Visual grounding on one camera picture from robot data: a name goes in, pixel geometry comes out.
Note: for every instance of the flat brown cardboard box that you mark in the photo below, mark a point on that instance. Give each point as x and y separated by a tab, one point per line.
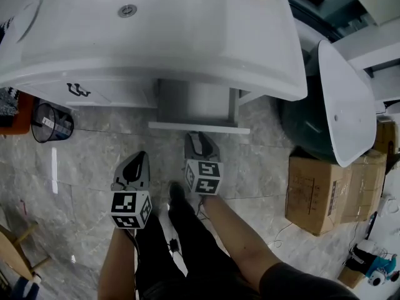
351	278

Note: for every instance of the round white dish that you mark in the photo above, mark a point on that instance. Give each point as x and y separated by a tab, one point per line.
23	14

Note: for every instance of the chrome sink drain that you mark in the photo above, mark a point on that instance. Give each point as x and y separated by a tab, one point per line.
127	10

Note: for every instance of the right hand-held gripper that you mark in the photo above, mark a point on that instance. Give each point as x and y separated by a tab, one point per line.
206	177

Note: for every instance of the white black robot device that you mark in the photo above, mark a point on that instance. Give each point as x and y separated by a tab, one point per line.
379	267

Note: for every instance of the person's dark shirt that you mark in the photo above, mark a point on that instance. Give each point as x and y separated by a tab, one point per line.
306	284

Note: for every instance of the wooden chair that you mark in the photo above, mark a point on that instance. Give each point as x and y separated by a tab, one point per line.
12	255

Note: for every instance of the dark blue fabric item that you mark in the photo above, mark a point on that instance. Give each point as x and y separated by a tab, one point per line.
25	289

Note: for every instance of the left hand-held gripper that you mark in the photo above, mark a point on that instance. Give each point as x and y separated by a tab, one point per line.
125	203

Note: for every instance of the white vanity cabinet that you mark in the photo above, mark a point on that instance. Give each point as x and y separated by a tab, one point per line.
156	42

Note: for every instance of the large cardboard box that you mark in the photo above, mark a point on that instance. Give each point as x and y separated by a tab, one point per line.
315	195

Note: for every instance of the person's left forearm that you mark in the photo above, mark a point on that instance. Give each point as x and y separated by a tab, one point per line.
117	261

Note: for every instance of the small cardboard box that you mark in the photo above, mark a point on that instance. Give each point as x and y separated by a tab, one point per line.
386	136

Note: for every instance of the person's black shoe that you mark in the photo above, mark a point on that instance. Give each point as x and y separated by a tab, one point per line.
176	191

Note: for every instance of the dark green white bathtub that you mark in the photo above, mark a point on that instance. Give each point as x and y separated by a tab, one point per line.
343	98

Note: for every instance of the beige roller blind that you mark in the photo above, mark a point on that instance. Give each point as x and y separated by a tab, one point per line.
375	2

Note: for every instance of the person's black trousers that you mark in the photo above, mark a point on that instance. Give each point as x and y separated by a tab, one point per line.
193	245

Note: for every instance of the white round device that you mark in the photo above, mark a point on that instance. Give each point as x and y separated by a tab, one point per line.
390	205

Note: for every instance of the person's right forearm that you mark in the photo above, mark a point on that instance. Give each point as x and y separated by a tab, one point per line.
237	239

